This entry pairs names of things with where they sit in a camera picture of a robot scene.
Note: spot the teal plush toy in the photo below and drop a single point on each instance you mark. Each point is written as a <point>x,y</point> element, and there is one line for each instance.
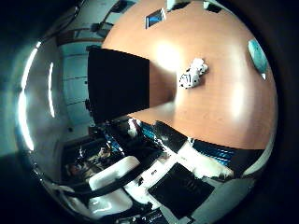
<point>258,56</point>

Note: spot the black fabric container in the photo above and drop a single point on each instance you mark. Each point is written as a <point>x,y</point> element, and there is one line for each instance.
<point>118,82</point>

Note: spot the white black-spotted plush toy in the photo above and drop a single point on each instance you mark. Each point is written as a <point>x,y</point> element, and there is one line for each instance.
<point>192,74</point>

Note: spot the black office chair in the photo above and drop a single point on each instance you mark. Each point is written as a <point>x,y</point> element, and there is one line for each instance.
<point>101,28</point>

